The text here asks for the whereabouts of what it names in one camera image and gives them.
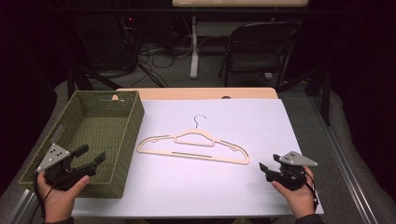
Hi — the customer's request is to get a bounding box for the white table cover sheet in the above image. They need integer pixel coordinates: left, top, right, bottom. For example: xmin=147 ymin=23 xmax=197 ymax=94
xmin=72 ymin=98 xmax=325 ymax=218

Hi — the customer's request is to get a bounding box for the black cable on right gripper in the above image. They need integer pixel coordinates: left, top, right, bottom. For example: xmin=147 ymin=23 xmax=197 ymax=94
xmin=292 ymin=169 xmax=321 ymax=213

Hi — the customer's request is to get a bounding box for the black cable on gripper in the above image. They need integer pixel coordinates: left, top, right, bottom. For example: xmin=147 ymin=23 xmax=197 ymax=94
xmin=32 ymin=170 xmax=60 ymax=222
xmin=292 ymin=169 xmax=321 ymax=213

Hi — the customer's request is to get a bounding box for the green woven basket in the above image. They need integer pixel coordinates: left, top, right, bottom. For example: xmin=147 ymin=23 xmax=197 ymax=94
xmin=18 ymin=90 xmax=146 ymax=200

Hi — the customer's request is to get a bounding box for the person's right hand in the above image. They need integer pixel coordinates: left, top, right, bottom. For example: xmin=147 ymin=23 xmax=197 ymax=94
xmin=271 ymin=165 xmax=316 ymax=220

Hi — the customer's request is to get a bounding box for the aluminium floor rail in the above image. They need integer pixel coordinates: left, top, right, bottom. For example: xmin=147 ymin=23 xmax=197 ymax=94
xmin=307 ymin=94 xmax=379 ymax=224
xmin=7 ymin=189 xmax=37 ymax=224

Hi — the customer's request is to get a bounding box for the person's left hand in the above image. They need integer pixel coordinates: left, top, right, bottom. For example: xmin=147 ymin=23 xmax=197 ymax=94
xmin=36 ymin=171 xmax=92 ymax=224

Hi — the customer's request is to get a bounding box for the bundle of floor cables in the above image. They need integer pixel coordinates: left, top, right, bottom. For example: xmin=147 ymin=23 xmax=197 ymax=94
xmin=120 ymin=15 xmax=194 ymax=88

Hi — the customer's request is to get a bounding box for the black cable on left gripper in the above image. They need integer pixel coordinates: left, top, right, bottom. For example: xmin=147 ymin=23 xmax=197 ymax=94
xmin=32 ymin=170 xmax=60 ymax=222

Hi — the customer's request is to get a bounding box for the black folding chair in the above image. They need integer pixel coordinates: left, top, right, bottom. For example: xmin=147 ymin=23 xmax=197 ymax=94
xmin=218 ymin=20 xmax=301 ymax=90

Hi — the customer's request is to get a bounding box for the black metal stand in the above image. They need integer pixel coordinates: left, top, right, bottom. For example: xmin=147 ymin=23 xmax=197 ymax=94
xmin=65 ymin=62 xmax=122 ymax=101
xmin=276 ymin=66 xmax=332 ymax=127

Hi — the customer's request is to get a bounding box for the beige clothes hanger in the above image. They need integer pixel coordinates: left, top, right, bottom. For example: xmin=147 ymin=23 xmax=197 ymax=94
xmin=135 ymin=114 xmax=251 ymax=166

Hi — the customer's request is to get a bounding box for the white table leg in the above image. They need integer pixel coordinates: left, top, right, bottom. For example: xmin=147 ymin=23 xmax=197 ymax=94
xmin=190 ymin=15 xmax=200 ymax=80

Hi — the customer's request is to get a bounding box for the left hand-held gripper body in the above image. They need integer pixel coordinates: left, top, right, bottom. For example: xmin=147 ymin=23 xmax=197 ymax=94
xmin=35 ymin=143 xmax=97 ymax=191

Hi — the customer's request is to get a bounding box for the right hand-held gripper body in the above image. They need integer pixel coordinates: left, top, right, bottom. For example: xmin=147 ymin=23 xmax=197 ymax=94
xmin=265 ymin=150 xmax=318 ymax=191

